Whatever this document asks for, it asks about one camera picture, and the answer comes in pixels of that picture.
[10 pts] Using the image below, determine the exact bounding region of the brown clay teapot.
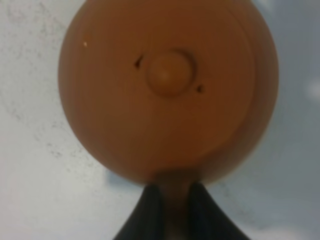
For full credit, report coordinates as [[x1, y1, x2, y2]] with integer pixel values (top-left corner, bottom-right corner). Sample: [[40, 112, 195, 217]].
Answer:
[[58, 0, 279, 240]]

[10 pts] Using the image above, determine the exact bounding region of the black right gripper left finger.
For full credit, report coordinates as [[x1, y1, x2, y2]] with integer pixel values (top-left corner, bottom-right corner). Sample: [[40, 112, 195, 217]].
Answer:
[[114, 184, 165, 240]]

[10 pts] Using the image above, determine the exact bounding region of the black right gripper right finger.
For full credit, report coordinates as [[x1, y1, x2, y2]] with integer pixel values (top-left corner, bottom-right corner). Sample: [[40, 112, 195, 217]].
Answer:
[[187, 182, 249, 240]]

